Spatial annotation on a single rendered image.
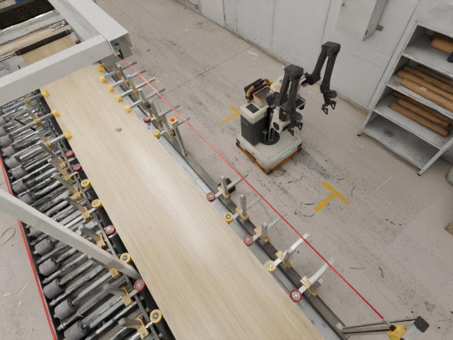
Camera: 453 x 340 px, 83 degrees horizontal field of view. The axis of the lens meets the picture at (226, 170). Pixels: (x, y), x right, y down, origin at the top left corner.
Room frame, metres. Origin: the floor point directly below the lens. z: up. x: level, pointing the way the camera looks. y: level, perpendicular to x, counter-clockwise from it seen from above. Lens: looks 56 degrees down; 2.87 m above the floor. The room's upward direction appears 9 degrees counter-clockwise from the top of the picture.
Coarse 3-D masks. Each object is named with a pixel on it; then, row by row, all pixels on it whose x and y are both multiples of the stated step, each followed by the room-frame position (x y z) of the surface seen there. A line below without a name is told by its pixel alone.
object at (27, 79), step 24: (72, 0) 1.17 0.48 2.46; (96, 24) 0.94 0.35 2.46; (72, 48) 0.81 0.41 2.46; (96, 48) 0.81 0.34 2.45; (24, 72) 0.72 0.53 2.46; (48, 72) 0.73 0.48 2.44; (72, 72) 0.76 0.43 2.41; (0, 96) 0.66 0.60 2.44; (0, 192) 0.56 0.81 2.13; (24, 216) 0.53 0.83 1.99; (72, 240) 0.53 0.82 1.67; (120, 264) 0.54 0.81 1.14
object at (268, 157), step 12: (288, 132) 2.16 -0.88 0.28; (240, 144) 2.18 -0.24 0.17; (264, 144) 2.03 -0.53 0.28; (276, 144) 1.99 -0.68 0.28; (288, 144) 1.96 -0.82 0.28; (300, 144) 1.99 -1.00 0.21; (252, 156) 1.95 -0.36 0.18; (264, 156) 1.85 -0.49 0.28; (276, 156) 1.82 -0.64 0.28; (288, 156) 1.88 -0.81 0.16; (264, 168) 1.76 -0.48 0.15; (276, 168) 1.78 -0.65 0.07
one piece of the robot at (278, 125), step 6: (276, 84) 1.97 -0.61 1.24; (300, 84) 1.96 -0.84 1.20; (270, 90) 1.97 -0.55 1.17; (276, 90) 1.91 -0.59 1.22; (288, 90) 1.89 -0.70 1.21; (288, 96) 1.90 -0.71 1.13; (276, 108) 1.98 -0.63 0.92; (276, 114) 1.92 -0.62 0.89; (276, 120) 1.91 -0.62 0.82; (288, 120) 1.89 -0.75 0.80; (276, 126) 1.90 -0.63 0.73; (282, 126) 1.84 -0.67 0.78
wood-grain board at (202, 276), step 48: (48, 48) 4.05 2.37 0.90; (48, 96) 2.85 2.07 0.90; (96, 96) 2.70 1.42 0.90; (96, 144) 1.90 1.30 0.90; (144, 144) 1.79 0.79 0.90; (96, 192) 1.31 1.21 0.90; (144, 192) 1.22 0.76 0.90; (192, 192) 1.14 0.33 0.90; (144, 240) 0.77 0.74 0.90; (192, 240) 0.71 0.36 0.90; (240, 240) 0.65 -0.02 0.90; (192, 288) 0.36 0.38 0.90; (240, 288) 0.31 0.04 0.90; (192, 336) 0.07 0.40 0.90; (240, 336) 0.03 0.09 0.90; (288, 336) -0.01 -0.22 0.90
